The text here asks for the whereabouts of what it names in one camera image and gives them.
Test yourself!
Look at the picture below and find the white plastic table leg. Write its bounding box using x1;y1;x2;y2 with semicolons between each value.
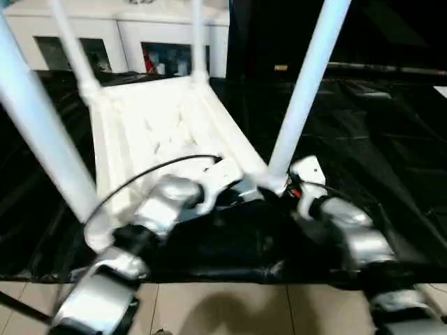
48;0;104;102
190;0;212;88
0;6;115;251
265;0;353;191

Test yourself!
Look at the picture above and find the white plastic table top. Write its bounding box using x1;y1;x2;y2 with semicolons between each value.
78;75;284;252

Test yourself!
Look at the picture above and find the black mat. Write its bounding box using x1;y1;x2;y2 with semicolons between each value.
0;68;447;289

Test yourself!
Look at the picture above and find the black pole with tan tip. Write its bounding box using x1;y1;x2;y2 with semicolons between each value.
274;61;447;76

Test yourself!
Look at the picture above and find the black backdrop cloth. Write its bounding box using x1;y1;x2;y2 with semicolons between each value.
226;0;447;70

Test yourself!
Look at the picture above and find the white cabinet with glass doors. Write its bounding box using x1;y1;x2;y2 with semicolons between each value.
0;0;231;77

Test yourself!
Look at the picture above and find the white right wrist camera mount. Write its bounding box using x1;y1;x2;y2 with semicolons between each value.
289;155;328;220

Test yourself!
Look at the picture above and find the black folding table frame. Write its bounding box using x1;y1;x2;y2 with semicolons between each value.
0;291;53;326

